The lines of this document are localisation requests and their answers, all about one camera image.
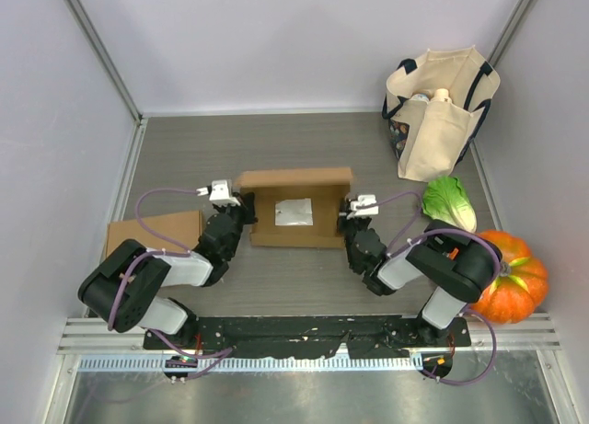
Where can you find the green lettuce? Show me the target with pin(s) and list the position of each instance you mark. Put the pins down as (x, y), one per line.
(446, 199)

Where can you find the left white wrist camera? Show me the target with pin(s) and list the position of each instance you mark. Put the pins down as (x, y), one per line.
(218, 192)

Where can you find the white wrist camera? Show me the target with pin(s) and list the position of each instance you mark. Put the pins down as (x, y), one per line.
(363, 206)
(218, 192)

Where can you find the beige canvas tote bag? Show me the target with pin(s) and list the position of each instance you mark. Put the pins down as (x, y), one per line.
(429, 141)

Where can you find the slotted cable duct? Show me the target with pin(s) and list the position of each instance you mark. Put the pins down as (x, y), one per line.
(168, 362)

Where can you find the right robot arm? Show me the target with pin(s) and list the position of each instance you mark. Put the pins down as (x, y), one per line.
(461, 265)

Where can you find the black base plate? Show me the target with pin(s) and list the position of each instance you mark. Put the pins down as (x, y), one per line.
(313, 337)

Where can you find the clear plastic pouch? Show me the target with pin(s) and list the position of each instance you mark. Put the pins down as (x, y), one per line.
(293, 212)

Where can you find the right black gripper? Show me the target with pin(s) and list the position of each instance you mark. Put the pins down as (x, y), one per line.
(345, 209)

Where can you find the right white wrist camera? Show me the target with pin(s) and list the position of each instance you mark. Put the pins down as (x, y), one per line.
(363, 206)

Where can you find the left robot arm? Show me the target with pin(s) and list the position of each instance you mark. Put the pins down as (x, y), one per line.
(122, 289)

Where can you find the orange pumpkin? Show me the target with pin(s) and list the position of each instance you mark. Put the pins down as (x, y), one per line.
(521, 286)

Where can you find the brown cardboard sheet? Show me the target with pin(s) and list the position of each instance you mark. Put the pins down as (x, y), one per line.
(326, 187)

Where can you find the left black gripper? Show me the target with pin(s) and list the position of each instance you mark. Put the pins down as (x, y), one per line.
(247, 207)

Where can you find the white bottle in bag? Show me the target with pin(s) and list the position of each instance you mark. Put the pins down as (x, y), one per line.
(426, 97)

